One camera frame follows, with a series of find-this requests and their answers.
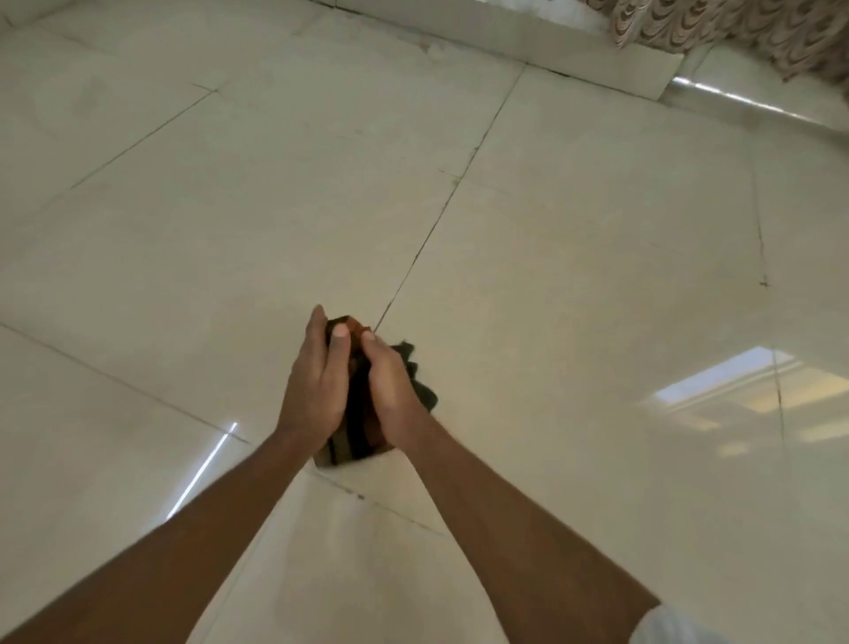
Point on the person's right forearm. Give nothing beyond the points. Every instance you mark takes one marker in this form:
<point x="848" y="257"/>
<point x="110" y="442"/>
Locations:
<point x="517" y="537"/>

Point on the person's left thumb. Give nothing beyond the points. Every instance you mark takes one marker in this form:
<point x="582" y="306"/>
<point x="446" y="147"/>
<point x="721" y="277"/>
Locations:
<point x="339" y="355"/>

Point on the person's left forearm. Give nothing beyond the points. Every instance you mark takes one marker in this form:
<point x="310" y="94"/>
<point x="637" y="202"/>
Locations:
<point x="166" y="550"/>

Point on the person's left hand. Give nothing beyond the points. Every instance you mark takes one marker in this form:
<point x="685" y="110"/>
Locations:
<point x="310" y="391"/>

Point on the white sleeve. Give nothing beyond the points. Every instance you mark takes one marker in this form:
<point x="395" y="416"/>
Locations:
<point x="670" y="629"/>

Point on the dark brown cloth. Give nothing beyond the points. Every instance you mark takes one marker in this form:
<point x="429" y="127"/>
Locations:
<point x="355" y="424"/>

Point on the person's right thumb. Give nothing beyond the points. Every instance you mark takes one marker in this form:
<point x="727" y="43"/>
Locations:
<point x="371" y="355"/>

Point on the person's right hand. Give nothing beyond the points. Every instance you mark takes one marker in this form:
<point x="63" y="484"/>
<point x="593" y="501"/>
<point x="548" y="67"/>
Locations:
<point x="391" y="398"/>

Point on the patterned beige curtain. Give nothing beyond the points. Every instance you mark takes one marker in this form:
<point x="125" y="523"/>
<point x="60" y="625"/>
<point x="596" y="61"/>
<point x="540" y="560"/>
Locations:
<point x="736" y="30"/>

